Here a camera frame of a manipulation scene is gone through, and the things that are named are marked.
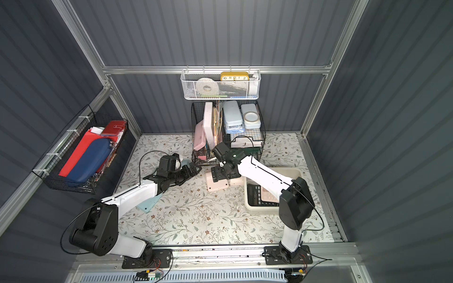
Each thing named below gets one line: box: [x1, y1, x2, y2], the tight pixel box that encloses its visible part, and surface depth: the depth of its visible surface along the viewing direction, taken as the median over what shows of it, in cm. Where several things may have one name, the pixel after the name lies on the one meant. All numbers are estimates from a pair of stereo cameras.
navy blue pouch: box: [64, 137, 112, 184], surface depth 70 cm
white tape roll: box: [195, 77, 220, 96], surface depth 86 cm
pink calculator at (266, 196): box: [260, 185, 279, 204], surface depth 88 cm
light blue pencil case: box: [222, 100, 246, 134], surface depth 95 cm
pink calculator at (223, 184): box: [205, 171, 245, 192], surface depth 97 cm
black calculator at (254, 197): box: [246, 183, 280, 207], surface depth 88 cm
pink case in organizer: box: [193, 119, 206, 151], surface depth 104 cm
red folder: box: [58, 131, 114, 178], surface depth 74 cm
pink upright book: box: [202, 101, 215, 151], surface depth 96 cm
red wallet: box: [100, 120, 127, 137], surface depth 81 cm
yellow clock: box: [220, 71, 250, 82], surface depth 90 cm
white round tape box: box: [240, 103, 262, 130], surface depth 98 cm
